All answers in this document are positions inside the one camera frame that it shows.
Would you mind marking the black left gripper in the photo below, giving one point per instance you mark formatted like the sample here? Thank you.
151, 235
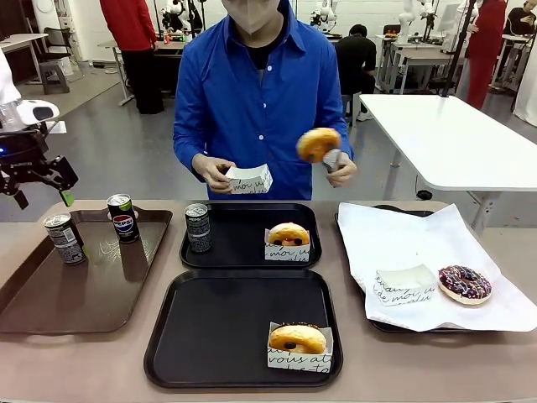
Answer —
21, 153

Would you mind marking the black Pepsi can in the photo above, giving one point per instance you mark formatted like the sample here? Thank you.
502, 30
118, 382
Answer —
198, 231
67, 241
124, 222

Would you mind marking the white script-printed paper box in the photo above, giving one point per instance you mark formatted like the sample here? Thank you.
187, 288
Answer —
403, 279
251, 184
293, 359
285, 253

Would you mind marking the golden brown donut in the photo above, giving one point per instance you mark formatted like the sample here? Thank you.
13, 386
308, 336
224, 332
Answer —
319, 142

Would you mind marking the silver metal tongs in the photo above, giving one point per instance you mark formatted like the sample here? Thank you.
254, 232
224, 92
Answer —
333, 158

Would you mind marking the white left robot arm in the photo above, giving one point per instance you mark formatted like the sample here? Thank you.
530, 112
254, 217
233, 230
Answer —
38, 112

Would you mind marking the person's right forearm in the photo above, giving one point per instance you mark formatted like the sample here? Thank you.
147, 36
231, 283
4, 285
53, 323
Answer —
184, 153

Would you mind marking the person's left forearm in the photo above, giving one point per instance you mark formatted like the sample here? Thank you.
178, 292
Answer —
347, 144

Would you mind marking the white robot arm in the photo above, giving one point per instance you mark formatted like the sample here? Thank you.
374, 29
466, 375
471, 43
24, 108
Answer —
405, 21

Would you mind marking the person's right hand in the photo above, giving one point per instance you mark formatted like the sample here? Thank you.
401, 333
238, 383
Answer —
210, 172

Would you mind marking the person's left hand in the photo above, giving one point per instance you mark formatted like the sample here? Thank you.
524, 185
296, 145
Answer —
344, 174

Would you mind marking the grey step stool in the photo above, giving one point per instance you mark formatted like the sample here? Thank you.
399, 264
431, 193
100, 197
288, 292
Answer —
54, 77

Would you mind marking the brown plastic tray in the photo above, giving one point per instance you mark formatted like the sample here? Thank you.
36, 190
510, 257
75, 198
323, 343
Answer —
84, 294

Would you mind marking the black office chair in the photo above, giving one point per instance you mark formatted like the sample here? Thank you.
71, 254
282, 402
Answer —
56, 42

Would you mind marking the person in red top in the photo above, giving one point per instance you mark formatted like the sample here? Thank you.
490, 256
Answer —
126, 25

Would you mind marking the white humanoid robot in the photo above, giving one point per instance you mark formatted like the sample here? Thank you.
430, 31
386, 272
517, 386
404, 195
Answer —
325, 14
174, 14

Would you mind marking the person in blue shirt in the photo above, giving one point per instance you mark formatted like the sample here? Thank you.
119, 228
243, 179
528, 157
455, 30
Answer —
251, 105

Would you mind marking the beige face mask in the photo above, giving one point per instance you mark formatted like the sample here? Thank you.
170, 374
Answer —
251, 17

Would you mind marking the white stool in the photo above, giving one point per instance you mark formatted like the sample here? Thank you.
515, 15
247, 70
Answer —
351, 107

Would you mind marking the seated person in black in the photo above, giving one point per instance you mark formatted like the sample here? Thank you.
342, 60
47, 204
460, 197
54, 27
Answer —
356, 59

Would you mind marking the white paper sheet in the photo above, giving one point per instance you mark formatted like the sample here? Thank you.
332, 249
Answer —
398, 243

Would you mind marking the grey workbench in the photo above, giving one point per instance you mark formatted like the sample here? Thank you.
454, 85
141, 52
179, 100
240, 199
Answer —
419, 56

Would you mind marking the white table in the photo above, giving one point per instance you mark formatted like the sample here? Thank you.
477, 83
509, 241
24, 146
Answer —
453, 142

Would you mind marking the chocolate sprinkle donut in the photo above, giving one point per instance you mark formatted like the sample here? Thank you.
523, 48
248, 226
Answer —
446, 281

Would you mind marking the black stand pole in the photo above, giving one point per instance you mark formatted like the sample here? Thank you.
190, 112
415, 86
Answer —
459, 50

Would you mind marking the person in red dress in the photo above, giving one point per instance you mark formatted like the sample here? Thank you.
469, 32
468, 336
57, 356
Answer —
486, 42

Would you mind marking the white fabric cover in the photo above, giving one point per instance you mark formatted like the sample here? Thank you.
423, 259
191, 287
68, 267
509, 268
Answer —
528, 84

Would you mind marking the person in black jacket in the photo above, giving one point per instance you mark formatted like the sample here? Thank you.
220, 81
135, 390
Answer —
520, 21

